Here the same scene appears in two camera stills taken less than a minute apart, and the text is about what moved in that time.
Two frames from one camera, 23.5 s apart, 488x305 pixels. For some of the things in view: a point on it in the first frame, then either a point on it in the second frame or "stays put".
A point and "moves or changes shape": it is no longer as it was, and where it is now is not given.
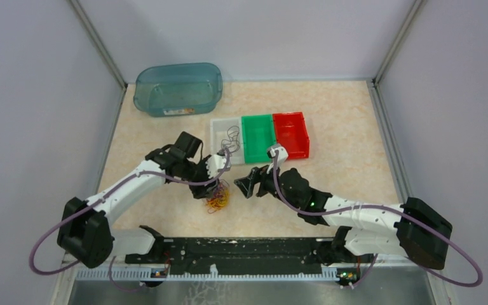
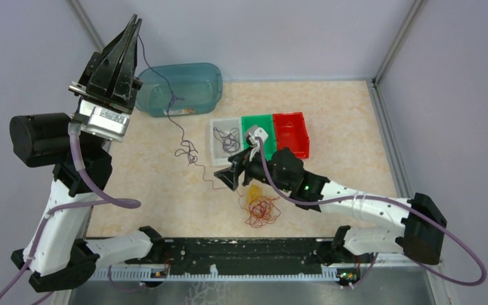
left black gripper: (202, 190) → (103, 79)
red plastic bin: (291, 134) stays put
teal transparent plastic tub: (178, 89) stays put
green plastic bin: (258, 135) stays put
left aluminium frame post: (101, 49) stays put
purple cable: (220, 188) → (189, 152)
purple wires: (232, 144) moves or changes shape
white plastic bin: (228, 134) stays put
